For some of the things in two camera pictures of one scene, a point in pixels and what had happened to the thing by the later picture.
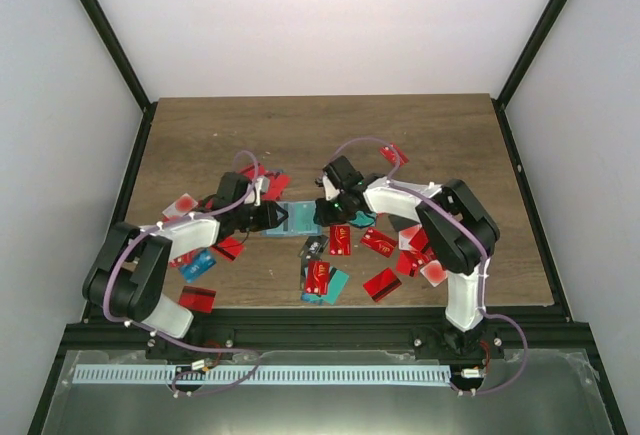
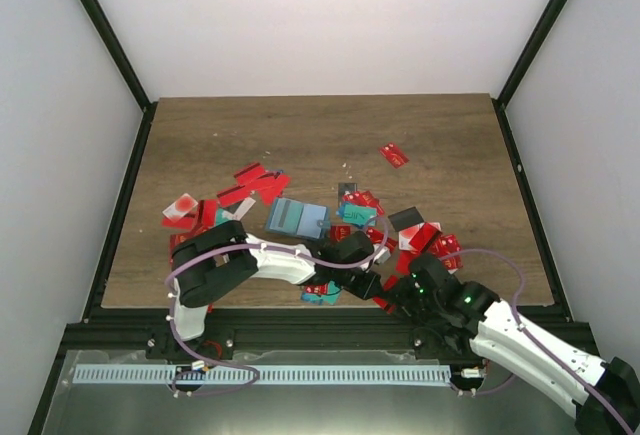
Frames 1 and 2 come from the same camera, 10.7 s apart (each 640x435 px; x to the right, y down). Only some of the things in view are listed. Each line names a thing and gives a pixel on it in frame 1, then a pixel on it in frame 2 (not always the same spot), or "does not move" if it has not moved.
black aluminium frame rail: [332, 330] does not move
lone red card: [390, 154] does not move
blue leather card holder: [299, 222] does not move
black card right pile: [401, 223] does not move
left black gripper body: [251, 223] -> [355, 286]
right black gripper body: [338, 214] -> [417, 305]
